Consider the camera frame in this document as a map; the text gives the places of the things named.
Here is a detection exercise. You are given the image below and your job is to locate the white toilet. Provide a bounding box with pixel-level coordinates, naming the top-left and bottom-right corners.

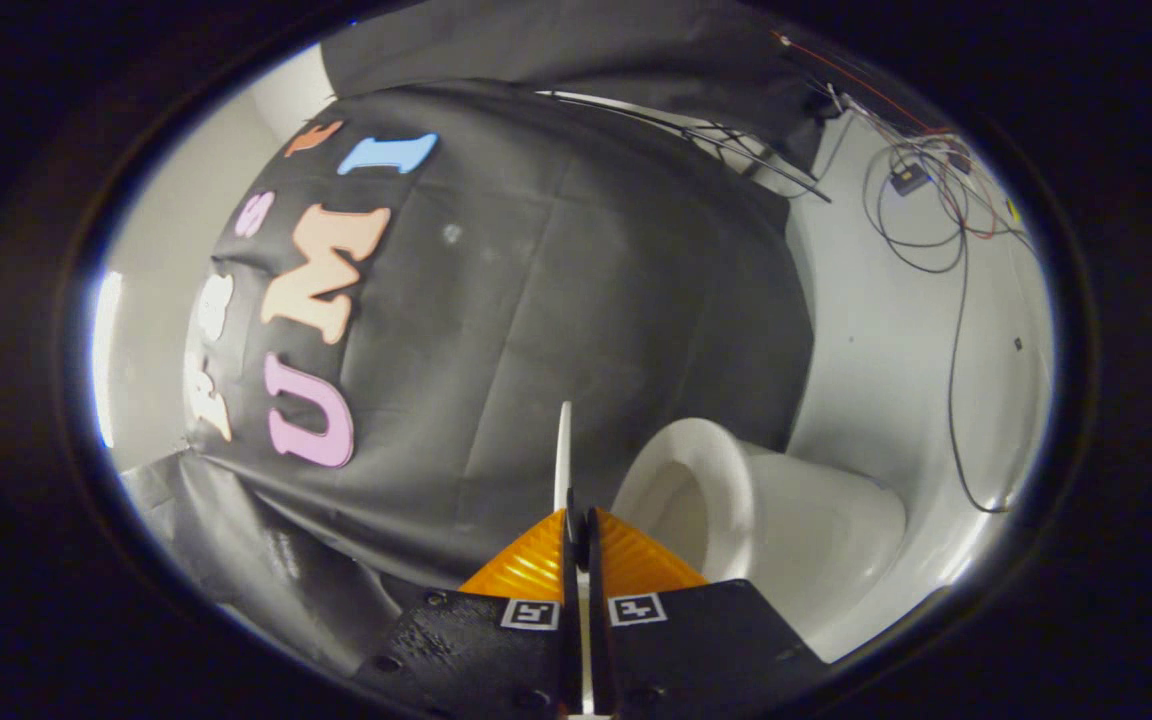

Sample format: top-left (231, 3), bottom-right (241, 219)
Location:
top-left (611, 417), bottom-right (909, 646)

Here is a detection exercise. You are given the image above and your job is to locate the black backdrop cloth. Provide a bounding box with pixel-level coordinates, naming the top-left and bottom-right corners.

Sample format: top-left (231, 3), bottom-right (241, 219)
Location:
top-left (121, 0), bottom-right (837, 681)

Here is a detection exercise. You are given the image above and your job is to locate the black tripod stand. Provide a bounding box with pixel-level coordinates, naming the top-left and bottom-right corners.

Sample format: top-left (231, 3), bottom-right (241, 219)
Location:
top-left (536, 88), bottom-right (833, 205)

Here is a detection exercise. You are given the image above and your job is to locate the thin red cable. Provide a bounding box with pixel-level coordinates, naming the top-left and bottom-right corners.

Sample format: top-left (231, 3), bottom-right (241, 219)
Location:
top-left (774, 32), bottom-right (999, 241)

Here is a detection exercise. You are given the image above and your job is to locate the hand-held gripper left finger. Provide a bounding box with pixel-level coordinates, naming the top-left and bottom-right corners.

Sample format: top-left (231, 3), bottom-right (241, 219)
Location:
top-left (351, 508), bottom-right (583, 720)

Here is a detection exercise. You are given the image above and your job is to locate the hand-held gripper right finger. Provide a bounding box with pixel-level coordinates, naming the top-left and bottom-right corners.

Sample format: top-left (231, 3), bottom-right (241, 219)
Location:
top-left (588, 508), bottom-right (830, 717)

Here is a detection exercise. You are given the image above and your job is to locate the long black cable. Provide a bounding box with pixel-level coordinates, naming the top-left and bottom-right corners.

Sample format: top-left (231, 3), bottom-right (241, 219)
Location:
top-left (944, 235), bottom-right (1015, 517)

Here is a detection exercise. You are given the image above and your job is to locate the white toilet lid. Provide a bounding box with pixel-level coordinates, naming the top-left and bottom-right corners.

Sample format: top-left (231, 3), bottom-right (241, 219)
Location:
top-left (554, 402), bottom-right (597, 717)

